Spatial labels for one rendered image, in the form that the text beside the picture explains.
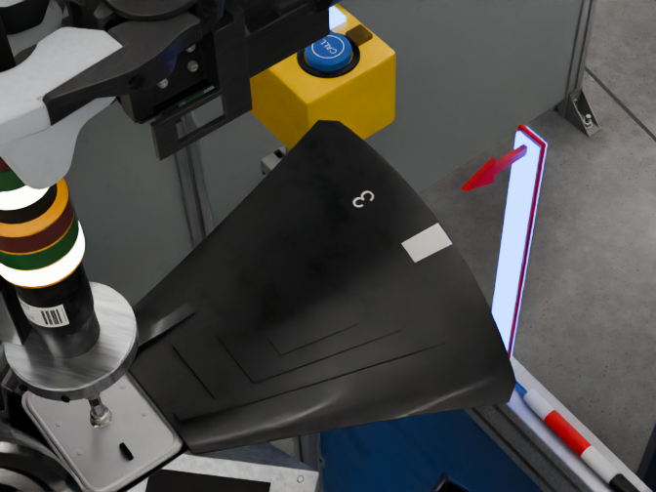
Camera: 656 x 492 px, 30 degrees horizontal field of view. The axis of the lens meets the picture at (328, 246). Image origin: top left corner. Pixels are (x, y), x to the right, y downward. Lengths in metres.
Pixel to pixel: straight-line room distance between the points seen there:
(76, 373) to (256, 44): 0.20
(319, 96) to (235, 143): 0.81
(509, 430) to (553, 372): 1.01
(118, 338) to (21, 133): 0.19
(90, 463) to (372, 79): 0.48
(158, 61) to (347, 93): 0.58
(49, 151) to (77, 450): 0.26
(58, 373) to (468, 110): 1.65
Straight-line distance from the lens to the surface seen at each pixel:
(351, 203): 0.82
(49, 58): 0.50
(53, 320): 0.62
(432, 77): 2.09
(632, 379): 2.17
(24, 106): 0.49
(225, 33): 0.53
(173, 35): 0.50
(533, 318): 2.21
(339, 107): 1.07
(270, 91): 1.09
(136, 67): 0.49
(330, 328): 0.77
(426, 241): 0.82
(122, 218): 1.80
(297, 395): 0.75
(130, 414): 0.74
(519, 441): 1.14
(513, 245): 0.94
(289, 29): 0.59
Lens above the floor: 1.82
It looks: 53 degrees down
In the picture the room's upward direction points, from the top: 3 degrees counter-clockwise
